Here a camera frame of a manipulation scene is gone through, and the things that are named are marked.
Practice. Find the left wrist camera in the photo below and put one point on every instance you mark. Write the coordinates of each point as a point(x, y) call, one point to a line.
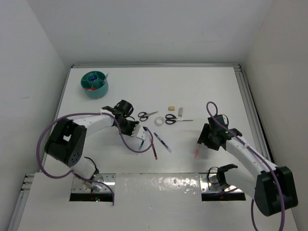
point(140, 132)

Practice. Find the purple capped pen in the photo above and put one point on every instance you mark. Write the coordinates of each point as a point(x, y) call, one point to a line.
point(163, 143)

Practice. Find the clear tape roll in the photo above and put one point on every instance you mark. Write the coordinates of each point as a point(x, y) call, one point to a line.
point(159, 121)

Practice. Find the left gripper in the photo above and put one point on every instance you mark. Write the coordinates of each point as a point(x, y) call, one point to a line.
point(130, 133)

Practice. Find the red clear pen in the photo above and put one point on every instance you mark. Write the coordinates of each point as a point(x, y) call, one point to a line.
point(153, 148)

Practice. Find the teal divided pen holder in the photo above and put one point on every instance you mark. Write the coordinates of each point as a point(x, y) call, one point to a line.
point(94, 79)

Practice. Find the large black scissors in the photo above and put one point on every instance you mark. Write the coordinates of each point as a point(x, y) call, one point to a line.
point(171, 119)

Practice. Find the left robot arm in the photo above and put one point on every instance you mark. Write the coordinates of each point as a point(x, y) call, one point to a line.
point(66, 142)

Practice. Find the pink highlighter pen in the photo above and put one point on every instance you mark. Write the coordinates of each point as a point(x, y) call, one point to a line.
point(197, 151)

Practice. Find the grey white eraser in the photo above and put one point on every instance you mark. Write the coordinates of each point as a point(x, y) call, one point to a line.
point(180, 112)

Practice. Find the small black scissors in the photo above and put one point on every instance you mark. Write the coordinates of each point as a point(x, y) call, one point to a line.
point(143, 116)

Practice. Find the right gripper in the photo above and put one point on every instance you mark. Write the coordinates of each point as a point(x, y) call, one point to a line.
point(203, 138)

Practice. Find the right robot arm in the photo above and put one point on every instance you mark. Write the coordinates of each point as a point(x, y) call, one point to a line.
point(269, 185)

